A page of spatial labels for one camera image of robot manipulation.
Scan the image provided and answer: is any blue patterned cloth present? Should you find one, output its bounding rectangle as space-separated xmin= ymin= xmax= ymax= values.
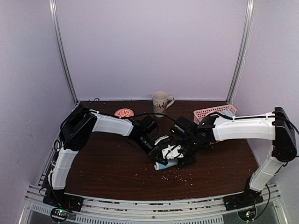
xmin=153 ymin=158 xmax=178 ymax=171

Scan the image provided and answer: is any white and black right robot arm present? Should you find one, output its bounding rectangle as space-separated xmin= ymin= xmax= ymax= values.
xmin=171 ymin=107 xmax=299 ymax=206

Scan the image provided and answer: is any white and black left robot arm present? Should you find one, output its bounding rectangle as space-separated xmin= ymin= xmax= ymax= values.
xmin=47 ymin=104 xmax=168 ymax=207

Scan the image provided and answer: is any pink perforated plastic basket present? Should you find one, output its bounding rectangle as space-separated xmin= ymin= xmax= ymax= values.
xmin=193 ymin=105 xmax=239 ymax=124

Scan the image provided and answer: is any red and white patterned bowl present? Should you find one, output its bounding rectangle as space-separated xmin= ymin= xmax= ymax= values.
xmin=114 ymin=108 xmax=134 ymax=117

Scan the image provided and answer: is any white mug with coral pattern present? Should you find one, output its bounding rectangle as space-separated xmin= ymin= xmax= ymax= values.
xmin=152 ymin=91 xmax=175 ymax=118

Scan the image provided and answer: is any light blue folded towel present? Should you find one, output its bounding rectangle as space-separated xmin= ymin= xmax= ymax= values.
xmin=220 ymin=109 xmax=234 ymax=117

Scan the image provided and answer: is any right round circuit board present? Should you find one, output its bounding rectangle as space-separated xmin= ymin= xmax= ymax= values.
xmin=237 ymin=208 xmax=257 ymax=222

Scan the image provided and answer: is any round circuit board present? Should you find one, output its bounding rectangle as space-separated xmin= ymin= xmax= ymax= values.
xmin=50 ymin=207 xmax=70 ymax=223
xmin=237 ymin=208 xmax=257 ymax=222

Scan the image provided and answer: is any left round circuit board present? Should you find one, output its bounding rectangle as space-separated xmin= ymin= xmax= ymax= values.
xmin=50 ymin=207 xmax=70 ymax=223

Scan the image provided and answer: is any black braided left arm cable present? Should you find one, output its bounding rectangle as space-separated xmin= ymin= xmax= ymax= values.
xmin=55 ymin=112 xmax=178 ymax=150

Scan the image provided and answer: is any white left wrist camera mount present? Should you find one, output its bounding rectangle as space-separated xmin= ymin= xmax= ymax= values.
xmin=154 ymin=135 xmax=169 ymax=145

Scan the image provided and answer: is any aluminium front rail frame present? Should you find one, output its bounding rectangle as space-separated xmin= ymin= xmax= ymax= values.
xmin=16 ymin=184 xmax=290 ymax=224

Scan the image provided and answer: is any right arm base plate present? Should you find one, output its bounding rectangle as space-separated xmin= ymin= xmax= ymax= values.
xmin=223 ymin=192 xmax=263 ymax=211

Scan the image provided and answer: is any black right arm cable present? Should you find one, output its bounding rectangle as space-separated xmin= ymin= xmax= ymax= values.
xmin=253 ymin=182 xmax=273 ymax=220

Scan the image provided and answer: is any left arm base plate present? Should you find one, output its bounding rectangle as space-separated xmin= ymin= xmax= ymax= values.
xmin=43 ymin=194 xmax=83 ymax=212

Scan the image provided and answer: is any aluminium right corner post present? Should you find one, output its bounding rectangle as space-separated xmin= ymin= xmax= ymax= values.
xmin=226 ymin=0 xmax=255 ymax=104

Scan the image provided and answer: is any aluminium corner post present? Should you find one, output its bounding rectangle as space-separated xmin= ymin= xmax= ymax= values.
xmin=49 ymin=0 xmax=78 ymax=104
xmin=226 ymin=0 xmax=255 ymax=104

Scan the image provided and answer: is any aluminium left corner post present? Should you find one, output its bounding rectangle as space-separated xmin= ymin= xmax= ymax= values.
xmin=49 ymin=0 xmax=78 ymax=104

